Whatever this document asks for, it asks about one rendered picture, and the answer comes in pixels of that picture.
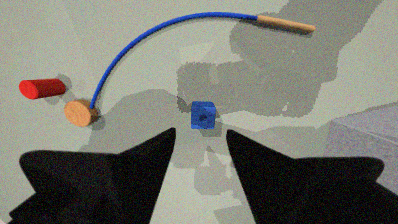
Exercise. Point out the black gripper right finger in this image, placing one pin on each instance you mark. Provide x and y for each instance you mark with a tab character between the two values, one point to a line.
277	187

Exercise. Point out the blue block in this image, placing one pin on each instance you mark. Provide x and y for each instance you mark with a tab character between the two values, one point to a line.
203	115

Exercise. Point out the orange round disc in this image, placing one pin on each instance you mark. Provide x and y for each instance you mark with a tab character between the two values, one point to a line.
79	113

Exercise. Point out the red cylinder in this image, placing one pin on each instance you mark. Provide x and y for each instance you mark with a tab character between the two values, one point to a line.
35	89

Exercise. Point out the blue string with tan wooden stick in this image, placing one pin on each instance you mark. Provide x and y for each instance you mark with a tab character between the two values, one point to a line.
260	19

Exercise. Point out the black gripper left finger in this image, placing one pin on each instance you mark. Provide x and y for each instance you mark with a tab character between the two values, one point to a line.
132	179

